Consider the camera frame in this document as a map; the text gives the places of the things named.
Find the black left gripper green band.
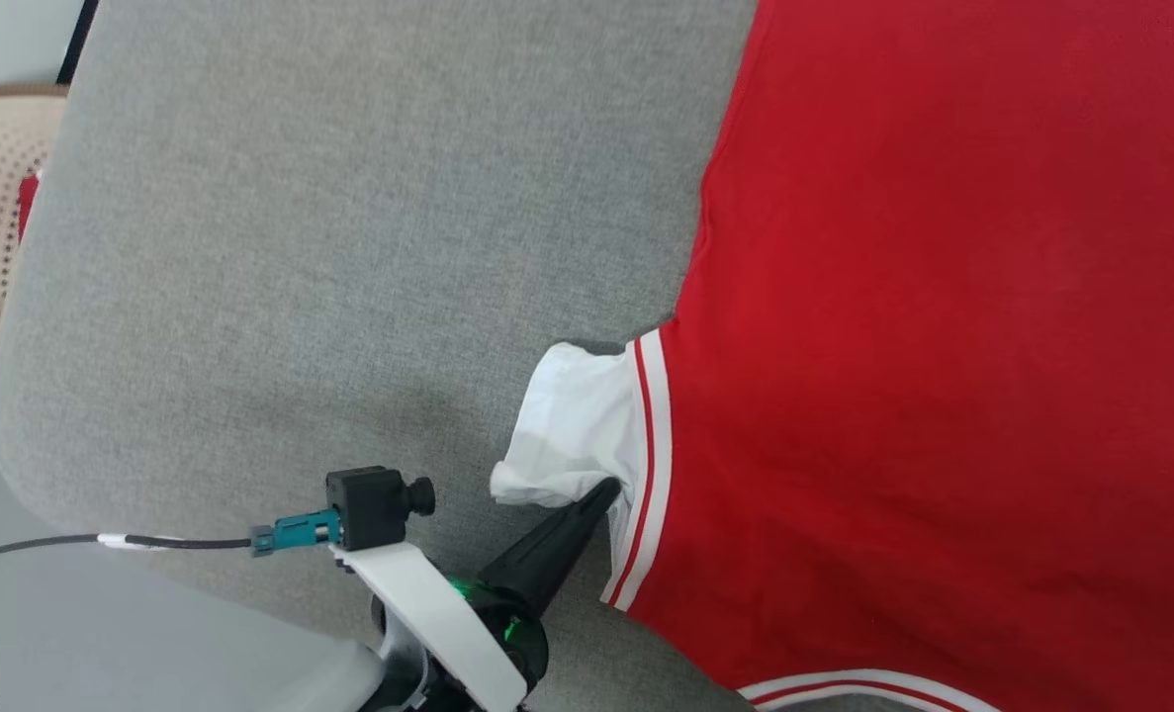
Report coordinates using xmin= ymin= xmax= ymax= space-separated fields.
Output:
xmin=451 ymin=478 xmax=624 ymax=686

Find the red shirt with white trim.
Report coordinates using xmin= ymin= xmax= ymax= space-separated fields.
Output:
xmin=491 ymin=0 xmax=1174 ymax=712

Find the red cloth in basket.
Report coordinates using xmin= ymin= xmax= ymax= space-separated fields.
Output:
xmin=16 ymin=169 xmax=43 ymax=244

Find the black baseboard strip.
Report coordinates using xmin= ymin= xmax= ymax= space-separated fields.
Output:
xmin=56 ymin=0 xmax=100 ymax=86

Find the black cable with teal connector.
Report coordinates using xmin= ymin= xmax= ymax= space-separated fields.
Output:
xmin=0 ymin=507 xmax=343 ymax=712

